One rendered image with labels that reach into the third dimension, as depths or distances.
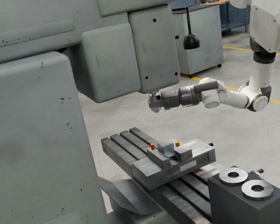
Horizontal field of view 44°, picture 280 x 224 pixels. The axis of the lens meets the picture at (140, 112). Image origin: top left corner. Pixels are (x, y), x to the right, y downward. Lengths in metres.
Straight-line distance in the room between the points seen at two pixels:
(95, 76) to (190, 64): 4.83
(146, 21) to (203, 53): 4.87
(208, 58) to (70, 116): 5.25
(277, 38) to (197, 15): 4.74
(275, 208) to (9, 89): 0.83
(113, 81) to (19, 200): 0.50
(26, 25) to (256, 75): 0.97
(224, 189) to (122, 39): 0.60
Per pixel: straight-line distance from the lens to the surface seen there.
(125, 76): 1.27
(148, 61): 1.32
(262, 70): 1.59
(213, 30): 6.26
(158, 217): 1.50
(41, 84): 1.06
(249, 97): 1.65
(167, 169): 1.49
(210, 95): 1.47
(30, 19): 1.16
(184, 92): 1.46
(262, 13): 1.28
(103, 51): 1.22
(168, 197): 1.44
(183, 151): 1.51
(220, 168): 1.97
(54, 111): 1.09
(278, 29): 1.28
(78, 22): 1.20
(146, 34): 1.31
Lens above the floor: 1.73
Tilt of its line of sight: 21 degrees down
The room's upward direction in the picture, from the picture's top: 10 degrees counter-clockwise
